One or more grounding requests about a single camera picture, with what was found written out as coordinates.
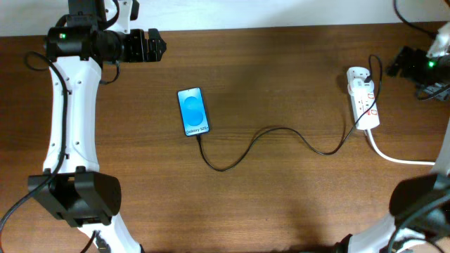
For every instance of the blue screen Galaxy smartphone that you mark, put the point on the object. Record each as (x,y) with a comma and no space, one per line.
(193,112)

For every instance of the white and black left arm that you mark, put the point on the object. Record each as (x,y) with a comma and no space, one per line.
(71,187)

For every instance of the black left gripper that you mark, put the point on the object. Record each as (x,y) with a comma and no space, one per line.
(140,53)

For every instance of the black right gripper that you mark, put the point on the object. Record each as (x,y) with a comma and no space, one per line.
(408,60)

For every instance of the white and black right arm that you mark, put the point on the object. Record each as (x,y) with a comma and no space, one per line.
(419,207)

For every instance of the white power strip socket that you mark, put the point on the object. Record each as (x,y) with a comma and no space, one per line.
(361,91)

